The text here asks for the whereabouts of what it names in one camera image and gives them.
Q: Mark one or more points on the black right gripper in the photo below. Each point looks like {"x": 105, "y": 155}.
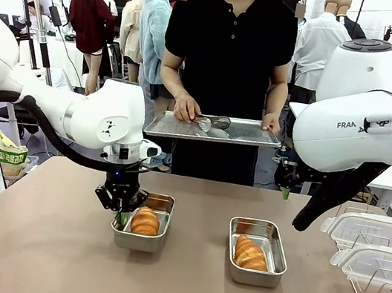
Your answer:
{"x": 294, "y": 174}

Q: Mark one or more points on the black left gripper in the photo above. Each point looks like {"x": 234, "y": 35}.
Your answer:
{"x": 121, "y": 184}

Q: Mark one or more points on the golden croissant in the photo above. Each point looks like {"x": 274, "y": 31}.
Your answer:
{"x": 251, "y": 255}
{"x": 146, "y": 221}

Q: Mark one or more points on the rectangular steel container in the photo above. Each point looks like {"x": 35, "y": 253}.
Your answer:
{"x": 142, "y": 243}
{"x": 264, "y": 278}

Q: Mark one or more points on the perforated metal baking tray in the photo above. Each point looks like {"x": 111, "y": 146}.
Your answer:
{"x": 250, "y": 137}

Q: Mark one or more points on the metal serving tongs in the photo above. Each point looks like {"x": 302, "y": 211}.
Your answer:
{"x": 215, "y": 121}

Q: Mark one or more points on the clear plastic container lid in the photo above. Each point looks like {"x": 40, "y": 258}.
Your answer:
{"x": 383, "y": 266}
{"x": 385, "y": 231}

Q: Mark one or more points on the person's left forearm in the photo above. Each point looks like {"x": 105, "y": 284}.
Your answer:
{"x": 277, "y": 98}

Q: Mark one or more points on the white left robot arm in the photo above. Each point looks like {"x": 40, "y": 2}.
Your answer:
{"x": 102, "y": 119}

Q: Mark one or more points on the person's right forearm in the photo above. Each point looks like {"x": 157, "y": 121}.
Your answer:
{"x": 174, "y": 75}

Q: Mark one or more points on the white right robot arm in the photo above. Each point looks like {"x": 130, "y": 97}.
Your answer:
{"x": 352, "y": 135}

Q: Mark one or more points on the person's left hand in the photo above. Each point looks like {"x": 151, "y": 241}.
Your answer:
{"x": 271, "y": 123}

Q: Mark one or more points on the person's right hand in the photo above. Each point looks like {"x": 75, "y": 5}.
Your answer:
{"x": 185, "y": 109}

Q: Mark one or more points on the green snack bag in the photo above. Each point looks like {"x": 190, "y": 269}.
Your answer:
{"x": 10, "y": 156}

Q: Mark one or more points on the black office chair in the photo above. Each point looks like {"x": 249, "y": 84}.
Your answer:
{"x": 16, "y": 120}

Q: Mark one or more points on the person's black shirt torso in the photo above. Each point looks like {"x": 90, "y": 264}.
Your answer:
{"x": 227, "y": 72}

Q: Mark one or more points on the mannequin in white shirt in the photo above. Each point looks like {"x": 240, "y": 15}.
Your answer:
{"x": 313, "y": 53}

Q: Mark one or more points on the mannequin in light blue fleece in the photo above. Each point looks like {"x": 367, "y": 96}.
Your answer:
{"x": 151, "y": 41}

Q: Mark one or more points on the mannequin in cream jacket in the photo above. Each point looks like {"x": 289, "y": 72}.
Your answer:
{"x": 129, "y": 30}

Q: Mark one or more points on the mannequin in black jacket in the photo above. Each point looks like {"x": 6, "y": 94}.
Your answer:
{"x": 353, "y": 28}

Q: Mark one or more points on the mannequin in dark red hoodie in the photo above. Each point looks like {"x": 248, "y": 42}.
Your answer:
{"x": 91, "y": 20}

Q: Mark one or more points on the black tripod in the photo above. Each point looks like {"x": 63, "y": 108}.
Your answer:
{"x": 388, "y": 32}

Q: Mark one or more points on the seated person in white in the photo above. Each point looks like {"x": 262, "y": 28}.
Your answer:
{"x": 40, "y": 19}

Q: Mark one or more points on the silver light stand pole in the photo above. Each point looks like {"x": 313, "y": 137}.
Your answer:
{"x": 39, "y": 15}

